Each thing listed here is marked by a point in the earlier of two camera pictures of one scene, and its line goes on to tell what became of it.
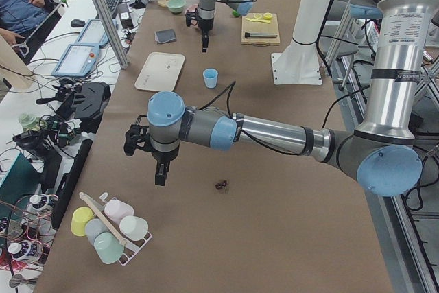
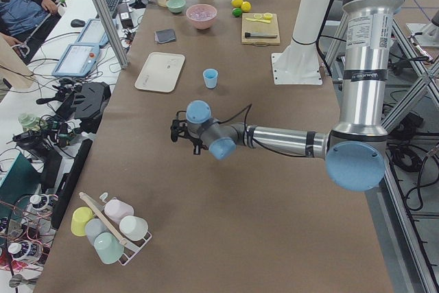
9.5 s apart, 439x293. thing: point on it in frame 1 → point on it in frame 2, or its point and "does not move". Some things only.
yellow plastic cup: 79,217 does not move
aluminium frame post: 103,14 does not move
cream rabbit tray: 160,72 does not move
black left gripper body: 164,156 → 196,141
